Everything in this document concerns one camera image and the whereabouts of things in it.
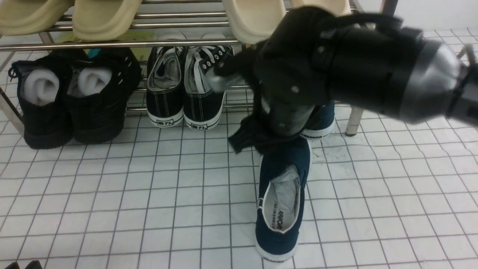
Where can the black mesh shoe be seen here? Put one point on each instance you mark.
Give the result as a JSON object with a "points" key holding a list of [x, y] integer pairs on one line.
{"points": [[41, 85], [98, 93]]}

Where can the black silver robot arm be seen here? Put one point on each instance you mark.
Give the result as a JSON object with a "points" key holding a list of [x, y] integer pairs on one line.
{"points": [[366, 60]]}

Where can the cream slipper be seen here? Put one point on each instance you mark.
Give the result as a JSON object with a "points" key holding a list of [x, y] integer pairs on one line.
{"points": [[336, 7], [253, 21]]}

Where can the metal shoe rack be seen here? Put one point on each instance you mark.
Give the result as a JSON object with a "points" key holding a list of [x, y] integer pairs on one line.
{"points": [[388, 7]]}

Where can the navy slip-on shoe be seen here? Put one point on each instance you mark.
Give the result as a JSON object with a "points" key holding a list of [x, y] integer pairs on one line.
{"points": [[283, 175], [320, 122]]}

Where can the black mesh shoe right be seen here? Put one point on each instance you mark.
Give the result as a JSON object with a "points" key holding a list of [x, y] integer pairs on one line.
{"points": [[98, 93]]}

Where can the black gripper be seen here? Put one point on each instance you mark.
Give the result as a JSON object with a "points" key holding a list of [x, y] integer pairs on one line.
{"points": [[282, 74]]}

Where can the black canvas sneaker right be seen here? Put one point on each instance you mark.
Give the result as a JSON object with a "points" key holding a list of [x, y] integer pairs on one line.
{"points": [[202, 106]]}

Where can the black canvas sneaker left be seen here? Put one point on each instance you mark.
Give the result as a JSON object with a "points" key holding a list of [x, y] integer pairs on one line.
{"points": [[165, 85]]}

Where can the beige slipper far left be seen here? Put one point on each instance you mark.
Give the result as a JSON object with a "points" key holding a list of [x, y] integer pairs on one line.
{"points": [[24, 17]]}

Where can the cream slipper far right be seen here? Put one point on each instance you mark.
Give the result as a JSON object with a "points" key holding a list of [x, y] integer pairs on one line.
{"points": [[336, 7]]}

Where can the black mesh shoe left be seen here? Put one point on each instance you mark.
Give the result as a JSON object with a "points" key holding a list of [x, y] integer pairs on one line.
{"points": [[41, 85]]}

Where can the beige slipper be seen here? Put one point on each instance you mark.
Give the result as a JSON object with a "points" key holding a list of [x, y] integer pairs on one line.
{"points": [[24, 17], [101, 20]]}

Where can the black canvas sneaker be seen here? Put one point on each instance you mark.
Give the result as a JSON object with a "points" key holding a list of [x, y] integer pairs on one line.
{"points": [[202, 106], [165, 85]]}

